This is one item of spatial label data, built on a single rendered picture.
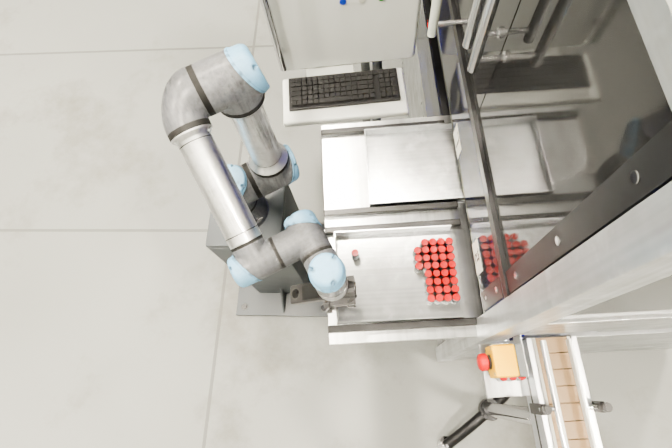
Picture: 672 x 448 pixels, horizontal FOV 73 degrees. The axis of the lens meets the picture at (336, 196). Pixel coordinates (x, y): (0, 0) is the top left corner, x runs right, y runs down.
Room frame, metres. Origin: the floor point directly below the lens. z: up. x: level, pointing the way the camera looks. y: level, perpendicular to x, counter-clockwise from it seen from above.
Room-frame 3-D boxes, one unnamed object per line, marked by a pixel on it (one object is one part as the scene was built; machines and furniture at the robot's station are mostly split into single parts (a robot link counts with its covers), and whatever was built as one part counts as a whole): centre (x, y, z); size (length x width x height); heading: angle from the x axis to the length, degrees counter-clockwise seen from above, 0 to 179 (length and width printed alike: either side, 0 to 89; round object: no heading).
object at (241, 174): (0.62, 0.30, 0.96); 0.13 x 0.12 x 0.14; 107
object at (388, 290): (0.29, -0.12, 0.90); 0.34 x 0.26 x 0.04; 82
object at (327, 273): (0.24, 0.05, 1.21); 0.09 x 0.08 x 0.11; 17
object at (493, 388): (-0.01, -0.36, 0.87); 0.14 x 0.13 x 0.02; 82
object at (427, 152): (0.61, -0.28, 0.90); 0.34 x 0.26 x 0.04; 82
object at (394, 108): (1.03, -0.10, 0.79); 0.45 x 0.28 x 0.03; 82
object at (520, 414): (-0.15, -0.44, 0.46); 0.09 x 0.09 x 0.77; 82
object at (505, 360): (0.01, -0.32, 1.00); 0.08 x 0.07 x 0.07; 82
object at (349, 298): (0.24, 0.04, 1.05); 0.09 x 0.08 x 0.12; 82
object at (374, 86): (1.01, -0.10, 0.82); 0.40 x 0.14 x 0.02; 84
